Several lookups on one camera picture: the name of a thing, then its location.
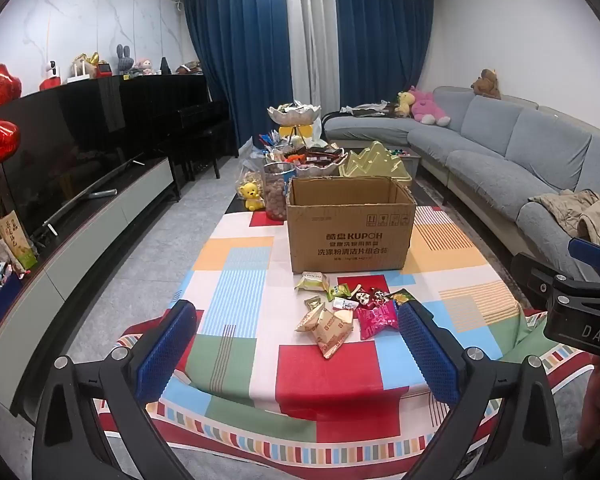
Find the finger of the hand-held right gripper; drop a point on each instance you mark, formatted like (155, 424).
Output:
(530, 275)
(587, 255)

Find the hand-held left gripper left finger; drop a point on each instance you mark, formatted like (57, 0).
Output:
(167, 355)

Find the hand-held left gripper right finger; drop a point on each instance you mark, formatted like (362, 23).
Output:
(427, 355)

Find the brown cardboard box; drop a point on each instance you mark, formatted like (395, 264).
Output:
(350, 240)

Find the beige jacket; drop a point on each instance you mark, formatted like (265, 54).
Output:
(570, 207)

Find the pink snack packet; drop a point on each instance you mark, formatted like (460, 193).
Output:
(377, 321)

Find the tan snack packet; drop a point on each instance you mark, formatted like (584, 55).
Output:
(332, 337)
(312, 319)

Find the colourful patchwork tablecloth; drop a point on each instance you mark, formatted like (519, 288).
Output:
(330, 385)

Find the small olive snack packet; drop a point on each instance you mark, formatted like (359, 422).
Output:
(313, 304)

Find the grey television cabinet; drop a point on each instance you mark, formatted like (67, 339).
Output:
(95, 245)

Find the yellow green cake packet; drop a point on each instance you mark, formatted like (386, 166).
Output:
(310, 281)

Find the grey sectional sofa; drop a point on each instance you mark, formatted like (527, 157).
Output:
(505, 135)

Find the blue storage box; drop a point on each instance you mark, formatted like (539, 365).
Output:
(0, 300)

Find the yellow bear toy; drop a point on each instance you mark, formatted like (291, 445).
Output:
(250, 195)

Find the colourful candy pile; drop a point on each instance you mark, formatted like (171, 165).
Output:
(399, 151)

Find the tan green snack box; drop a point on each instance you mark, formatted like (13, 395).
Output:
(15, 240)

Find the gold mountain shaped box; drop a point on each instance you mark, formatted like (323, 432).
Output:
(375, 162)

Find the clear jar of brown balls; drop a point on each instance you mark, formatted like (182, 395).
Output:
(276, 195)

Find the brown plush bear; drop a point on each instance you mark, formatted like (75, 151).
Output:
(486, 85)

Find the pink plush toy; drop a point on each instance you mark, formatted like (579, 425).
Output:
(427, 107)

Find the clear plastic snack bag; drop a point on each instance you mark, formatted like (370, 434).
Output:
(250, 175)

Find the yellow plush toy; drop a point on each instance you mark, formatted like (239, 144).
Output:
(405, 104)

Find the black piano bench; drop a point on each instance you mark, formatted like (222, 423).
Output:
(207, 135)

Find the black television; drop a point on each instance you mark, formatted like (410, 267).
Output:
(55, 160)

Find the crumpled clear plastic bag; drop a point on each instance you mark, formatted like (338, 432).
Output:
(365, 108)

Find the black upright piano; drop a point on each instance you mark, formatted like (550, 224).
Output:
(155, 110)

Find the white tiered snack bowl stand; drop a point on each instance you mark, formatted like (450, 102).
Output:
(295, 116)

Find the black metronome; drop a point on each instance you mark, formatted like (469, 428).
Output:
(165, 67)

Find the brown clutter pile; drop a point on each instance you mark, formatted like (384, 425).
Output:
(189, 67)

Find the pink doll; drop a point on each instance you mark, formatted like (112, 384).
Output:
(145, 66)

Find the white router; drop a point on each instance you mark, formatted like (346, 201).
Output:
(80, 77)

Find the grey bunny plush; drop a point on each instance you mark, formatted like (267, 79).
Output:
(125, 62)

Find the white red robot toy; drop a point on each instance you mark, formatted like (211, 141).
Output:
(50, 77)

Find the gold ornament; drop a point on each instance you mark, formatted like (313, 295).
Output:
(94, 59)

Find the small red frame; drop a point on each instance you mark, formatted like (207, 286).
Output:
(103, 70)

